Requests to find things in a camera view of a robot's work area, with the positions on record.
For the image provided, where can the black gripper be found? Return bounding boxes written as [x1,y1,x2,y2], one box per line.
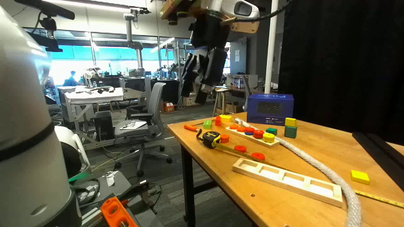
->
[182,14,230,104]

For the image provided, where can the green block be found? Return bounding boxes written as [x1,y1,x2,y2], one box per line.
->
[203,120,213,130]

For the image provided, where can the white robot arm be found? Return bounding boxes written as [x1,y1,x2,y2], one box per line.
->
[0,7,82,227]

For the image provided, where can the orange red block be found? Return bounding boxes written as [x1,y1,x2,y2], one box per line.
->
[213,116,222,126]

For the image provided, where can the yellow lego block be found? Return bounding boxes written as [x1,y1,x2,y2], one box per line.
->
[218,115,232,123]

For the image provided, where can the yellow flat block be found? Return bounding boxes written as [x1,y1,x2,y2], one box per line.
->
[351,170,370,184]

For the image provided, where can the black yellow tape measure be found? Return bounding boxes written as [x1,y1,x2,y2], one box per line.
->
[197,130,221,149]

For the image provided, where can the blue box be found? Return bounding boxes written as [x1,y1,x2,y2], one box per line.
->
[248,93,294,125]

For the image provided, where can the orange disc by tape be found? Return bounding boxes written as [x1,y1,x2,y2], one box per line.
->
[220,133,230,144]

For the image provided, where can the grey office chair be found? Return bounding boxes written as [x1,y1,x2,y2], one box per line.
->
[115,82,173,178]

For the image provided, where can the red disc near tape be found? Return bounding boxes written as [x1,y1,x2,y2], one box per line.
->
[234,145,246,152]

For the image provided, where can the white peg board with discs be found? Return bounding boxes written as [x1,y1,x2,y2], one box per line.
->
[226,125,279,146]

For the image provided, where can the red disc near tray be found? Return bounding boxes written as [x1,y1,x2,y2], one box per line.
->
[251,152,265,161]

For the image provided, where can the yellow green stacked blocks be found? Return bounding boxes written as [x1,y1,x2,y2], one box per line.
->
[284,117,298,138]

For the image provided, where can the white wooden slotted tray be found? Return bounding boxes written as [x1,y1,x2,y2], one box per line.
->
[232,157,343,207]

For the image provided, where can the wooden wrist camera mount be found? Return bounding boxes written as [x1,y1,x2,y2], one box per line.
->
[159,0,260,34]

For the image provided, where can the thick white rope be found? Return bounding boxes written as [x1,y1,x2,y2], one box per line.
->
[234,117,364,227]

